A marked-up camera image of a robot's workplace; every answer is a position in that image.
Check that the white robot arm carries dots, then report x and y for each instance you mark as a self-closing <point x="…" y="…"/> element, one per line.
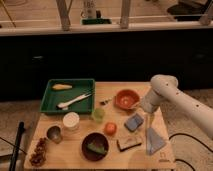
<point x="165" y="87"/>

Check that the wooden board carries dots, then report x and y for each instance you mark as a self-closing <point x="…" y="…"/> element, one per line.
<point x="87" y="129"/>

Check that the orange tomato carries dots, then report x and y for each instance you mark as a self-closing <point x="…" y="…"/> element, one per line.
<point x="110" y="128"/>

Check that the metal cup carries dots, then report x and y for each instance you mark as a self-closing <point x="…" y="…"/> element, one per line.
<point x="54" y="134"/>

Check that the dark brown bowl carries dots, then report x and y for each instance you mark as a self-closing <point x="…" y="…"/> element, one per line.
<point x="98" y="139"/>

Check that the blue folded cloth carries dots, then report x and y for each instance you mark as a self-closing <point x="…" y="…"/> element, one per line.
<point x="154" y="141"/>

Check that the blue grey sponge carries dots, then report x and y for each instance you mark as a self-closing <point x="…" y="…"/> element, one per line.
<point x="134" y="122"/>

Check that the green plastic tray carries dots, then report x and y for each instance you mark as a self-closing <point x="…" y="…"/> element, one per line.
<point x="52" y="98"/>

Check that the orange bowl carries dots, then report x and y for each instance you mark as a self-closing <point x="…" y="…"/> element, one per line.
<point x="126" y="99"/>

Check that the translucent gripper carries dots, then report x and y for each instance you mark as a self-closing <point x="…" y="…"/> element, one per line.
<point x="149" y="120"/>

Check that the small green cup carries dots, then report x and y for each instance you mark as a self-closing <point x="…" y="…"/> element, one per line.
<point x="98" y="115"/>

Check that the black stand pole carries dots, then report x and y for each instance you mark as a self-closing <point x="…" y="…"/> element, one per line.
<point x="16" y="148"/>

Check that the brown rectangular block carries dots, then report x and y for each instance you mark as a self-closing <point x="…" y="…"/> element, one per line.
<point x="128" y="142"/>

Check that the white round container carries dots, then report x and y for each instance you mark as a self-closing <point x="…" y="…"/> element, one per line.
<point x="71" y="120"/>

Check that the small silver utensil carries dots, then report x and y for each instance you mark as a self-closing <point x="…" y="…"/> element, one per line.
<point x="106" y="101"/>

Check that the green leaf vegetable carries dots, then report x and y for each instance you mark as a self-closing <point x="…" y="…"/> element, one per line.
<point x="99" y="149"/>

